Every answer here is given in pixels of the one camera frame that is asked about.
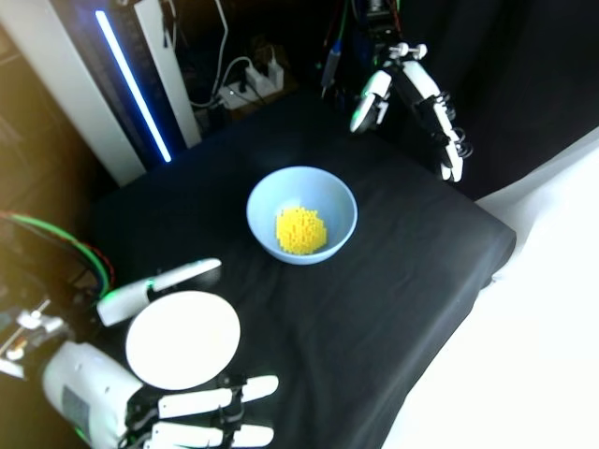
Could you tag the white cup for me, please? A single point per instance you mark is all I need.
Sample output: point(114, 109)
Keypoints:
point(182, 339)

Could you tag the yellow corn kernels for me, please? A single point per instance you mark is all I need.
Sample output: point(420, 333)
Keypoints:
point(301, 230)

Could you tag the light blue bowl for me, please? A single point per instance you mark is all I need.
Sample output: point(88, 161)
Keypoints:
point(337, 206)

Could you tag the black table cloth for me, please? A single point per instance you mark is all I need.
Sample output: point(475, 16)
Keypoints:
point(374, 304)

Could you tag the white tower with blue light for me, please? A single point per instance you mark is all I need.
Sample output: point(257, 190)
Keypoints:
point(70, 79)

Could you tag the white adapter box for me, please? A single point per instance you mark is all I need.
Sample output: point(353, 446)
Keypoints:
point(236, 96)

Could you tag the white power strip with plugs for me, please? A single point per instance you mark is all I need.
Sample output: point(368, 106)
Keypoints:
point(264, 75)

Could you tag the hanging white blue connector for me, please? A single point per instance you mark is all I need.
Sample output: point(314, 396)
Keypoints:
point(332, 61)

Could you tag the white sheet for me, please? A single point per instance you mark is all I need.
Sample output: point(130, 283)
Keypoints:
point(529, 327)

